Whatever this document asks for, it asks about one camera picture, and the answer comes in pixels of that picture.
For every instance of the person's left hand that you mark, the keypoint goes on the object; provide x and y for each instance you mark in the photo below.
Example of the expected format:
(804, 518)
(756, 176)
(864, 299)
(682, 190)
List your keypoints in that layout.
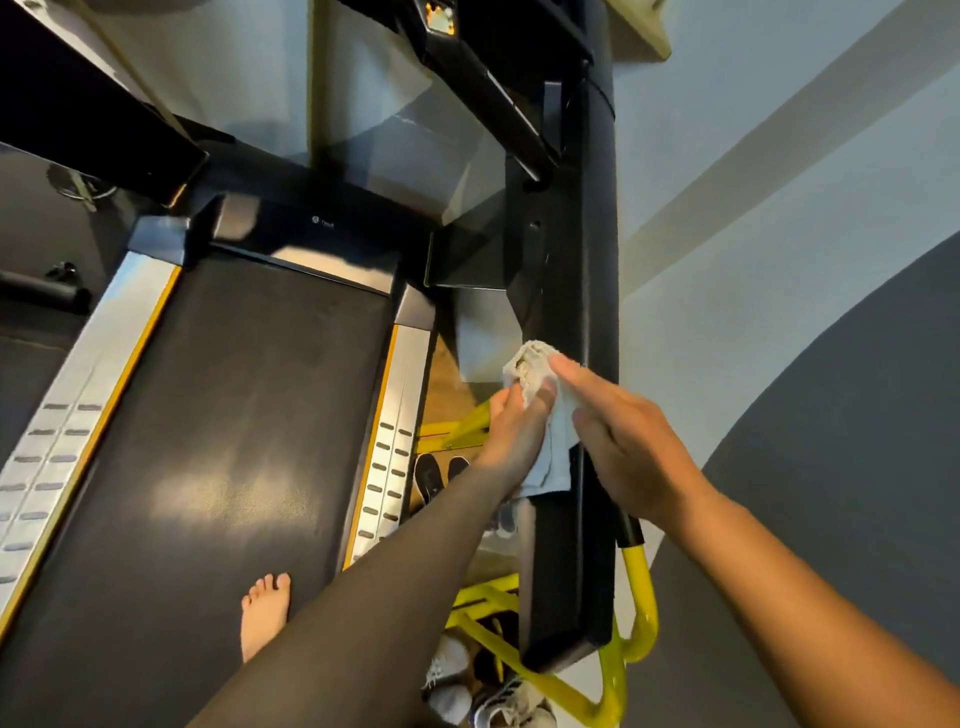
(514, 446)

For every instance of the person's right hand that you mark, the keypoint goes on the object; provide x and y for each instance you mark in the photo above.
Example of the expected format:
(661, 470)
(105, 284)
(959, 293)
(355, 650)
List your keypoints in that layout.
(637, 450)

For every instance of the person's right thumb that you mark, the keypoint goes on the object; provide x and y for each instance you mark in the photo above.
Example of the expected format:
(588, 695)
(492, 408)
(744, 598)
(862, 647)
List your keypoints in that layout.
(586, 433)

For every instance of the person's left fingers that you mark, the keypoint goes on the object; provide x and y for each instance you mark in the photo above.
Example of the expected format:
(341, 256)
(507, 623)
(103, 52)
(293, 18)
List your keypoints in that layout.
(541, 401)

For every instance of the white cleaning cloth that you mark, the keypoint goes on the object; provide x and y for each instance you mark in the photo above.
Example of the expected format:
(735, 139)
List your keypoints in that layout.
(559, 450)

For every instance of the person's left forearm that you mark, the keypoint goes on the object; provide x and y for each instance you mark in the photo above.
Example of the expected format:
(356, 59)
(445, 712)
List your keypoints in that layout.
(375, 607)

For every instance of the person's right forearm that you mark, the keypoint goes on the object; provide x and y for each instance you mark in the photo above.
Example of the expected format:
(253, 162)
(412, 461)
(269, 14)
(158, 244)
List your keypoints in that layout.
(795, 607)

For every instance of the black treadmill upright handrail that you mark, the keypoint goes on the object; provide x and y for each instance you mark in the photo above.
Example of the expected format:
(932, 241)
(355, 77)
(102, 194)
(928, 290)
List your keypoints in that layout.
(570, 300)

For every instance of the grey shoe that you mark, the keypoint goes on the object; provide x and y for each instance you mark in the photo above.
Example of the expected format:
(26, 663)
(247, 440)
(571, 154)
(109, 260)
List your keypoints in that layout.
(506, 519)

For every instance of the yellow metal shoe rack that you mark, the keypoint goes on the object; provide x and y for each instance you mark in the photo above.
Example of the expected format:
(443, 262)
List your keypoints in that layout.
(637, 592)

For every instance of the white sneaker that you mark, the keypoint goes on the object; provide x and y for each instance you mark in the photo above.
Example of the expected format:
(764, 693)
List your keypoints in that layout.
(510, 705)
(450, 703)
(448, 660)

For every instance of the black treadmill motor cover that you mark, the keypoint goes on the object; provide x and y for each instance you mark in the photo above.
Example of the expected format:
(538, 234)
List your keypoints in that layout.
(300, 225)

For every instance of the person's left foot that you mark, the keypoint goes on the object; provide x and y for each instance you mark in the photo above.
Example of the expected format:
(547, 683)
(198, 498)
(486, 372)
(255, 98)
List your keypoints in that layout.
(264, 615)

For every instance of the black treadmill belt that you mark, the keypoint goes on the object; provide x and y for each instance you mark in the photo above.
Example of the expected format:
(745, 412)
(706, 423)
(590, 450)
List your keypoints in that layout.
(187, 450)

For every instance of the wooden shelf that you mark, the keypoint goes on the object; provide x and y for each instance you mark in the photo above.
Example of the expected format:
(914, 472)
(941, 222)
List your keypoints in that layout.
(641, 30)

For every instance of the black padded bar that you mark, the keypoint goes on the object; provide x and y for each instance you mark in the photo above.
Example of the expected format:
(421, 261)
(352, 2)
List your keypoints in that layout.
(41, 291)

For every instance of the silver treadmill side rail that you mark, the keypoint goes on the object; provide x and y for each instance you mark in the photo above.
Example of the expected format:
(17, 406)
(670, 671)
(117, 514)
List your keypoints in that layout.
(394, 450)
(82, 390)

